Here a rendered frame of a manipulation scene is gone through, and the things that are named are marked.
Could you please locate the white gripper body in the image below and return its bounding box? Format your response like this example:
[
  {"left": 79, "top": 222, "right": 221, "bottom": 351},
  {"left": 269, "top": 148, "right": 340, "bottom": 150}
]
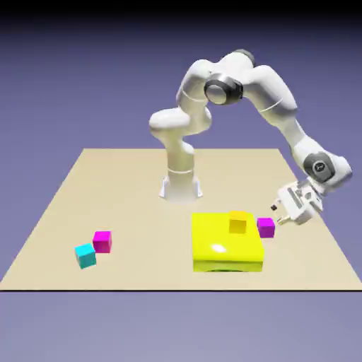
[{"left": 276, "top": 182, "right": 324, "bottom": 226}]

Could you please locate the small purple cube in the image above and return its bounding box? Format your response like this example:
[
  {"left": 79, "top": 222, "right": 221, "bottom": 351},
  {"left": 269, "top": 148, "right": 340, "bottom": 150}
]
[{"left": 257, "top": 217, "right": 276, "bottom": 239}]

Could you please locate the small yellow cube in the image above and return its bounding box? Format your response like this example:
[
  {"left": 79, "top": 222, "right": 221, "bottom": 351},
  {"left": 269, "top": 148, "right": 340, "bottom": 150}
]
[{"left": 228, "top": 210, "right": 248, "bottom": 235}]

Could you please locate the small magenta cube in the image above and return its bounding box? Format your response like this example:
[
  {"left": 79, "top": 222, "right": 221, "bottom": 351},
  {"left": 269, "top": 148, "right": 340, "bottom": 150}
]
[{"left": 92, "top": 230, "right": 112, "bottom": 254}]

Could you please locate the small cyan cube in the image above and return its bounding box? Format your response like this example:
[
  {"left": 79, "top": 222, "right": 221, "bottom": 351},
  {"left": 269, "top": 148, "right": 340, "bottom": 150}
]
[{"left": 74, "top": 243, "right": 98, "bottom": 270}]

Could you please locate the large yellow box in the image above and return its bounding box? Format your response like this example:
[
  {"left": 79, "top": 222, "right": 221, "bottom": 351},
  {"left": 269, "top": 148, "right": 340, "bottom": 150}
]
[{"left": 192, "top": 212, "right": 265, "bottom": 273}]

